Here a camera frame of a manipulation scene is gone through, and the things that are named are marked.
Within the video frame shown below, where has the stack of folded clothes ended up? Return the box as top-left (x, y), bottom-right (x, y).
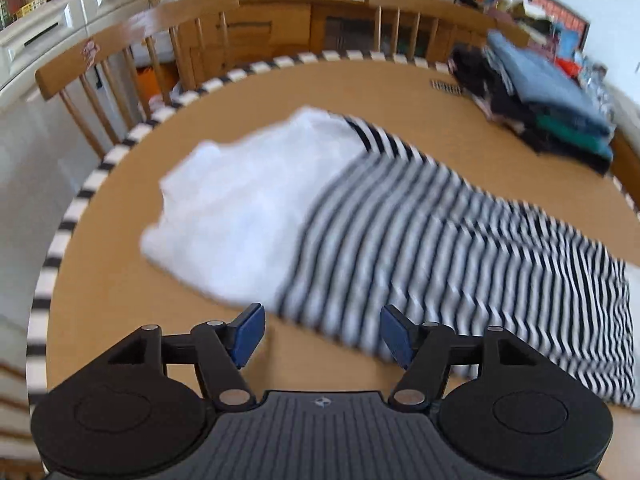
top-left (447, 30), bottom-right (619, 177)

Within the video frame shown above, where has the wooden spindle chair with sticker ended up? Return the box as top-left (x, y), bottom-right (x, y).
top-left (35, 0), bottom-right (241, 161)

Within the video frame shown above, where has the wooden sideboard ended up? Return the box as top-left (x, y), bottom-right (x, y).
top-left (175, 0), bottom-right (501, 92)

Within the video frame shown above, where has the framed wall picture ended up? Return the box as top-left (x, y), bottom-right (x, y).
top-left (527, 0), bottom-right (592, 58)

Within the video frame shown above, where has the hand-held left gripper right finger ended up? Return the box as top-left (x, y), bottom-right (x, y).
top-left (379, 304), bottom-right (548, 409)

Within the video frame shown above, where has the navy white striped shirt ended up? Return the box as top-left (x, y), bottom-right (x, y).
top-left (140, 105), bottom-right (640, 408)

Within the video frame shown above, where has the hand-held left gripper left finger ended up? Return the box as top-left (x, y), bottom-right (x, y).
top-left (100, 302), bottom-right (267, 407)

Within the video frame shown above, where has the orange bag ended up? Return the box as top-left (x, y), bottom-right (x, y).
top-left (134, 66), bottom-right (162, 107)

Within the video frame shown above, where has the white cabinet with shelves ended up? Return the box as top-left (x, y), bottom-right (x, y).
top-left (0, 0), bottom-right (151, 111)

